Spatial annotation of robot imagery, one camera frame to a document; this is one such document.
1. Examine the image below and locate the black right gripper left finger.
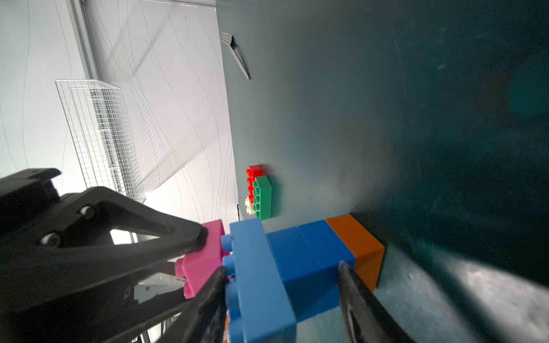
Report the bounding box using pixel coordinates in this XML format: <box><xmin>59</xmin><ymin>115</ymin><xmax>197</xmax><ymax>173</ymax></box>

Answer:
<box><xmin>158</xmin><ymin>267</ymin><xmax>227</xmax><ymax>342</ymax></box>

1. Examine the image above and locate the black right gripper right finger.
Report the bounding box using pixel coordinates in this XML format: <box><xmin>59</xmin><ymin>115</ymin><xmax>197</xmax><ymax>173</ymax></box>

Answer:
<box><xmin>337</xmin><ymin>261</ymin><xmax>413</xmax><ymax>342</ymax></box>

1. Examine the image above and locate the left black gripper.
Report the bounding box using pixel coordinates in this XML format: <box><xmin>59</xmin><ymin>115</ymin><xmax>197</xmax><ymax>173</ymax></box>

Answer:
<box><xmin>1</xmin><ymin>168</ymin><xmax>207</xmax><ymax>309</ymax></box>

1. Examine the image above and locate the pink lego brick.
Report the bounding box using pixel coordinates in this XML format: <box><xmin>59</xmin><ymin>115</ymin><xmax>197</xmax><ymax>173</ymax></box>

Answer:
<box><xmin>174</xmin><ymin>220</ymin><xmax>225</xmax><ymax>299</ymax></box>

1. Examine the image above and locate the light blue long lego brick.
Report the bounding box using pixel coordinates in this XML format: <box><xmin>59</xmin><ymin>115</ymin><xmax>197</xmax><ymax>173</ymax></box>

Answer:
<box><xmin>221</xmin><ymin>218</ymin><xmax>297</xmax><ymax>342</ymax></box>

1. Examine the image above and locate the orange lego brick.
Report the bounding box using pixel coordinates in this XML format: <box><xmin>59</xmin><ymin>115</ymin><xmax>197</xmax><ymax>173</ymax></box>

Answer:
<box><xmin>326</xmin><ymin>214</ymin><xmax>385</xmax><ymax>292</ymax></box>

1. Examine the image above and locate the dark blue lego brick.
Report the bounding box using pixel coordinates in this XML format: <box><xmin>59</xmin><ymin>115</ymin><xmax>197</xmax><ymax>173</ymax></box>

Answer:
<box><xmin>298</xmin><ymin>220</ymin><xmax>355</xmax><ymax>314</ymax></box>
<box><xmin>266</xmin><ymin>227</ymin><xmax>324</xmax><ymax>322</ymax></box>

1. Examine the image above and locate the green long lego brick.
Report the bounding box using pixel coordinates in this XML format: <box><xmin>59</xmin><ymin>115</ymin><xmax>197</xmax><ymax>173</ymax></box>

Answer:
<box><xmin>252</xmin><ymin>176</ymin><xmax>272</xmax><ymax>221</ymax></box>

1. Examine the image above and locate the red long lego brick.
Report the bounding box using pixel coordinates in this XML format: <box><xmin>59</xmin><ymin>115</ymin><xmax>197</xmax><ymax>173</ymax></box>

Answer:
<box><xmin>246</xmin><ymin>165</ymin><xmax>263</xmax><ymax>204</ymax></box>

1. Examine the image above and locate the silver metal fork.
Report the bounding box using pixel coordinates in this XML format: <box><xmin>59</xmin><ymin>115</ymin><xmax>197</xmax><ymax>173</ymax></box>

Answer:
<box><xmin>220</xmin><ymin>31</ymin><xmax>251</xmax><ymax>80</ymax></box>

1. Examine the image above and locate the white wire basket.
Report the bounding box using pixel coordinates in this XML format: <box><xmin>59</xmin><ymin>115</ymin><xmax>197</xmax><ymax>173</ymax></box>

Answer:
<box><xmin>55</xmin><ymin>79</ymin><xmax>146</xmax><ymax>203</ymax></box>

